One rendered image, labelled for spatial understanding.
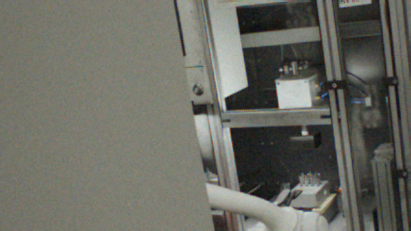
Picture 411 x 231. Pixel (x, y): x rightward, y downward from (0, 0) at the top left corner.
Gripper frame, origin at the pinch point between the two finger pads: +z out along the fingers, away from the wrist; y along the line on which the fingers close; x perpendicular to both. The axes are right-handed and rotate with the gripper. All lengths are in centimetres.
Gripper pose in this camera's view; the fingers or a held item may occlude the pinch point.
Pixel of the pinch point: (297, 206)
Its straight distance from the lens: 216.9
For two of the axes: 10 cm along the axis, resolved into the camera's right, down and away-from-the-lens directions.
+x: -8.7, 0.2, 4.9
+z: 4.6, -2.9, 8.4
